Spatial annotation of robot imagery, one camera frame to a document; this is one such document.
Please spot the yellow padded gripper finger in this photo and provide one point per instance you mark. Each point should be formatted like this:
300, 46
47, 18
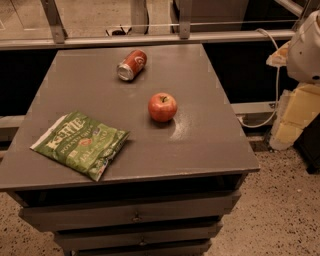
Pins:
296, 110

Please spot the green jalapeno chip bag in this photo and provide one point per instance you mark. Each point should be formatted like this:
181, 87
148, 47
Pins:
81, 143

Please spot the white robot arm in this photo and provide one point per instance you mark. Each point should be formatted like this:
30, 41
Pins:
301, 55

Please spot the red apple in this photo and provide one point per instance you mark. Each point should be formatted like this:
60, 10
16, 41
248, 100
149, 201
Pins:
162, 107

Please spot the grey drawer cabinet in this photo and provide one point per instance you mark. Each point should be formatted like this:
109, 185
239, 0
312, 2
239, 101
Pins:
166, 190

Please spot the red soda can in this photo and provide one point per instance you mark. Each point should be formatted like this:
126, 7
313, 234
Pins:
131, 65

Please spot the metal railing frame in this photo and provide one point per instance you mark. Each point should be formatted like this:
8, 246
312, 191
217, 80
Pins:
62, 24

